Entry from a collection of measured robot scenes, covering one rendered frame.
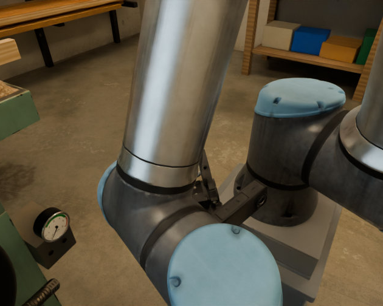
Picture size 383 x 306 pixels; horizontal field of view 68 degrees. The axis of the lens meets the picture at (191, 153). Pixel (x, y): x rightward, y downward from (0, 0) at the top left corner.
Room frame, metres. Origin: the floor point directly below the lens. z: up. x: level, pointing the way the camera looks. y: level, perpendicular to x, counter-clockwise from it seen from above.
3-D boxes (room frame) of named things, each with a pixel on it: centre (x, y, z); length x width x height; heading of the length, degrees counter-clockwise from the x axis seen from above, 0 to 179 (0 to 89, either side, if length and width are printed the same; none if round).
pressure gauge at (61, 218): (0.36, 0.28, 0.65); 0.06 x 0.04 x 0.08; 150
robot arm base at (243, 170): (0.48, -0.20, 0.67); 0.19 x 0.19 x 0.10
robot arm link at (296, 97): (0.47, -0.20, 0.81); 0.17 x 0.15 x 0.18; 39
